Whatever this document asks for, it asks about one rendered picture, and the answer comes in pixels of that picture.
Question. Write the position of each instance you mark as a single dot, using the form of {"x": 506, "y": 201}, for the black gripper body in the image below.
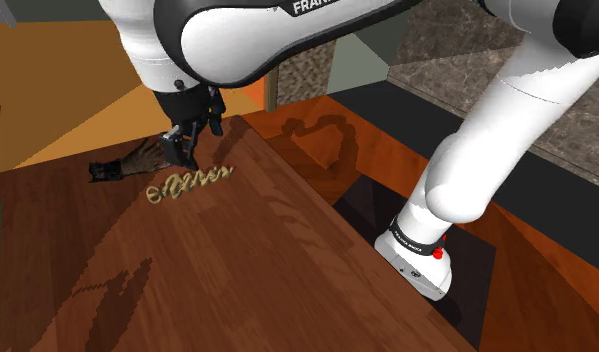
{"x": 184, "y": 103}

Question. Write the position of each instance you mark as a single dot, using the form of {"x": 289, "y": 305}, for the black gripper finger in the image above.
{"x": 179, "y": 146}
{"x": 216, "y": 124}

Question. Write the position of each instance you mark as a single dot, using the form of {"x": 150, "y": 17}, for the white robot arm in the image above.
{"x": 260, "y": 39}

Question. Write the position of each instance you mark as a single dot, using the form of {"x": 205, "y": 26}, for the gold script word ornament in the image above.
{"x": 187, "y": 183}

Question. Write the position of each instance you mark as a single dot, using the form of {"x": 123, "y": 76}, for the brown severed hand prop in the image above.
{"x": 133, "y": 163}

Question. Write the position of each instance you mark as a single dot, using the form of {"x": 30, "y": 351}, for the speckled brown cabinet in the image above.
{"x": 301, "y": 73}

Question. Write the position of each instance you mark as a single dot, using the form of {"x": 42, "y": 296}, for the dark robot stand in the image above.
{"x": 372, "y": 204}

